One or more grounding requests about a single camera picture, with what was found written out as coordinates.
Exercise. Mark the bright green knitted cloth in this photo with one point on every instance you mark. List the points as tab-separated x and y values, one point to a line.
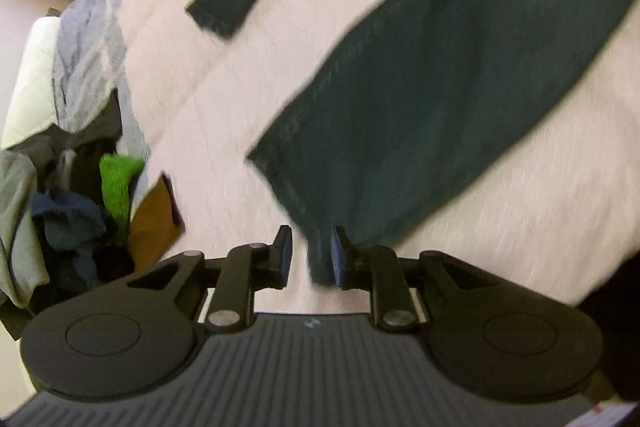
117	182

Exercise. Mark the dark grey garment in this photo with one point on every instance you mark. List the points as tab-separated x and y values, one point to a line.
95	132

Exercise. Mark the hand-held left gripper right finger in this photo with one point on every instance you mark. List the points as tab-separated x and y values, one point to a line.
339	259

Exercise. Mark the dark green pants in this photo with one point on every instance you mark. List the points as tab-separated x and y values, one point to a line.
425	107

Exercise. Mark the cream quilted mattress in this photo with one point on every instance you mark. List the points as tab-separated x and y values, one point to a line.
30	77

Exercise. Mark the dark cloth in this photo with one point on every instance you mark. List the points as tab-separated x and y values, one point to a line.
617	307

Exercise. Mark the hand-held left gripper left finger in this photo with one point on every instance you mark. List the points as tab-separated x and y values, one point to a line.
284	257

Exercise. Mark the grey-green garment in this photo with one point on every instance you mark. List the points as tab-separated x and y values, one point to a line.
15	217

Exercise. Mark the blue-grey patterned quilt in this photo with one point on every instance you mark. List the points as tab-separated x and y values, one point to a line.
85	47

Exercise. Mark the brown cloth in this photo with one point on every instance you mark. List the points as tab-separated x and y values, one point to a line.
152	222

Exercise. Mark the blue garment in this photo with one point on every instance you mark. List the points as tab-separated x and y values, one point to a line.
65	217

